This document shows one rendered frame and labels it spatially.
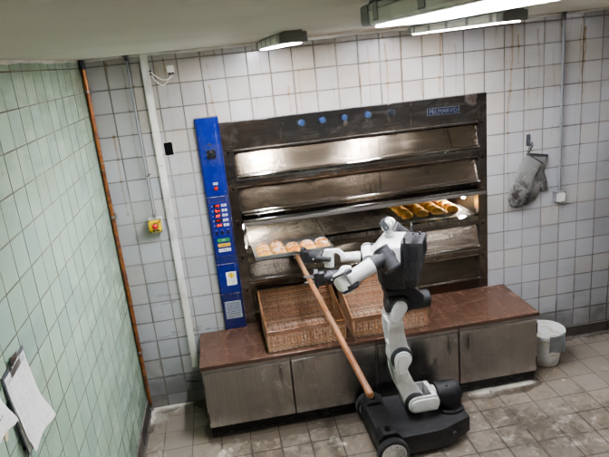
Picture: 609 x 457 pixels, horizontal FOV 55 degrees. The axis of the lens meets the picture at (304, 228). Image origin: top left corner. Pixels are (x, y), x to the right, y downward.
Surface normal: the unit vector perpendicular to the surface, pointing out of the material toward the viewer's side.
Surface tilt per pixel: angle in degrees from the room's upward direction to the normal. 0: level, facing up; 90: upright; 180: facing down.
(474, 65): 90
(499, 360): 90
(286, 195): 71
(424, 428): 0
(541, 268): 90
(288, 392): 90
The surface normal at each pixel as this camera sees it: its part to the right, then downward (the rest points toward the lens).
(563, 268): 0.15, 0.27
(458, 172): 0.11, -0.07
